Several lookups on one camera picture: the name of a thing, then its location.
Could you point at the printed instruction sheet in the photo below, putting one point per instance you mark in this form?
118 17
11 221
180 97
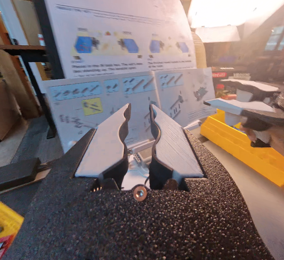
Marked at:
73 113

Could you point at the black metal shelf frame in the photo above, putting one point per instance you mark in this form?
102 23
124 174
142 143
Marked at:
42 20

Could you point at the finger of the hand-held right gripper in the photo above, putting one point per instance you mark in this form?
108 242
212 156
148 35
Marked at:
250 85
233 106

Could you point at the yellow bin with brick parts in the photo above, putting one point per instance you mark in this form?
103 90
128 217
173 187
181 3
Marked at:
8 226

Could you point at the brown cardboard box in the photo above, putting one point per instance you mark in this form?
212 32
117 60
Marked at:
13 100

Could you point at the grey battery box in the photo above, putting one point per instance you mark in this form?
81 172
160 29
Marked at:
142 157

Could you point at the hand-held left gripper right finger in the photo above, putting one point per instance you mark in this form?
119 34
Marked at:
177 151

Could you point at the large printed task sheet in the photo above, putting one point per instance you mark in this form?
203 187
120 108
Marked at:
111 9

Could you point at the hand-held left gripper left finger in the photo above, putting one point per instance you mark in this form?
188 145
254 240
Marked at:
102 151

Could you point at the black engine kit box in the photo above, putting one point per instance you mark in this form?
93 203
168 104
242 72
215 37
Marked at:
230 76

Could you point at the nested yellow empty bins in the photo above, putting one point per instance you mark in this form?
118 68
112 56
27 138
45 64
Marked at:
244 151

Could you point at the person's right hand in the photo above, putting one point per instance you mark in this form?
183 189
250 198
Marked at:
249 133

